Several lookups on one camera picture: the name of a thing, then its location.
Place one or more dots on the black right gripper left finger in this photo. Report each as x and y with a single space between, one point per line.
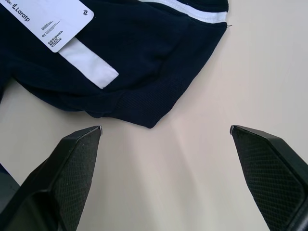
65 173

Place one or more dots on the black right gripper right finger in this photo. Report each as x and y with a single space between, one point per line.
269 173

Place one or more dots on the white paper hang tag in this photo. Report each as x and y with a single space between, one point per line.
45 21

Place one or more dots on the navy jacket with white stripes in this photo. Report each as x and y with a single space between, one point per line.
134 67

